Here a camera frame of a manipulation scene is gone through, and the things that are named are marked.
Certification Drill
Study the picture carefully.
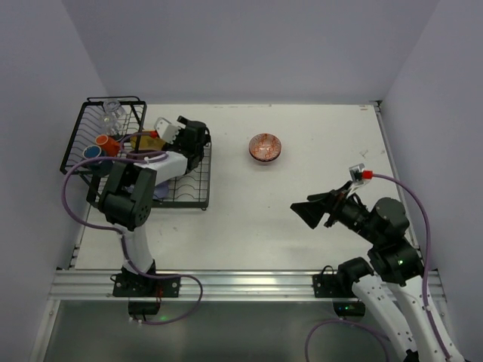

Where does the purple plastic plate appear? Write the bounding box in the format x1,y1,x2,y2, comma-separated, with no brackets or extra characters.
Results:
141,182,169,200

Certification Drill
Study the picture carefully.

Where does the red-inside blue-outside bowl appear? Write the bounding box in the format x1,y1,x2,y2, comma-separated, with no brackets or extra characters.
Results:
248,133,282,163

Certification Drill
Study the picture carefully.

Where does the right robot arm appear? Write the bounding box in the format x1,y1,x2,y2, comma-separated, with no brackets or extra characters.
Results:
291,182,465,361

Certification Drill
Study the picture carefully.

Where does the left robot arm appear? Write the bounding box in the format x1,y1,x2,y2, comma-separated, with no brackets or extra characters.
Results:
98,116,211,277

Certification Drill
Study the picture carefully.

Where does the yellow plastic plate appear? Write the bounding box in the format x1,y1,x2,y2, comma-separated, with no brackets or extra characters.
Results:
129,135,165,152

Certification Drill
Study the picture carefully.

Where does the clear drinking glass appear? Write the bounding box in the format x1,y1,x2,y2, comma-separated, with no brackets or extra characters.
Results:
99,113,124,140
103,98,126,119

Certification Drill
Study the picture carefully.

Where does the orange mug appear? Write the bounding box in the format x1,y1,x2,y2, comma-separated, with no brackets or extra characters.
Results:
95,134,120,157

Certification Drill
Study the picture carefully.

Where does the blue mug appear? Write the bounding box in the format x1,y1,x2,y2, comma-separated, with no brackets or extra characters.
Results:
82,145,112,177

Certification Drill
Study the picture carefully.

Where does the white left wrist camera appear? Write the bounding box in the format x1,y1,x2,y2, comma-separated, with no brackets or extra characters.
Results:
154,117,181,144

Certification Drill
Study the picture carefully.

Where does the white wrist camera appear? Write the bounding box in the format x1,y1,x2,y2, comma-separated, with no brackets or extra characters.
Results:
349,164,365,192
154,117,181,144

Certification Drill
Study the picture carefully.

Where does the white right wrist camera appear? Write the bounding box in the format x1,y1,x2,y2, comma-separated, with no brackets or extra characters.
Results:
349,164,365,192

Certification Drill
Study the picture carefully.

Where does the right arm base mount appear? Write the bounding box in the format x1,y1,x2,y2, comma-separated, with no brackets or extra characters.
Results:
312,265,366,321

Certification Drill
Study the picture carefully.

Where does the black wire dish rack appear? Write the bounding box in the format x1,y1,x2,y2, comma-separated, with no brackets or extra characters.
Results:
60,96,211,210

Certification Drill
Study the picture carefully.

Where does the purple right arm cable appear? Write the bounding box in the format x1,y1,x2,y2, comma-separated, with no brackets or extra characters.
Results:
304,170,454,362

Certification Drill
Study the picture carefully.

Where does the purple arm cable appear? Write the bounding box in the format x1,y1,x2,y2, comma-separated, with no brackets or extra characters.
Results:
61,130,204,326
304,170,454,362

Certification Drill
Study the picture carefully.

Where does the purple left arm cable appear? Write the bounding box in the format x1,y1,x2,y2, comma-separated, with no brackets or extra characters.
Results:
61,130,204,326

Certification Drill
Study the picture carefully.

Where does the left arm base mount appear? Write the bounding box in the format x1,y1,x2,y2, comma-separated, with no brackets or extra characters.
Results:
110,268,180,321

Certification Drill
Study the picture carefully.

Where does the aluminium table rail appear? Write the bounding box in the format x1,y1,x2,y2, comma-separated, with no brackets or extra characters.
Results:
48,268,446,302

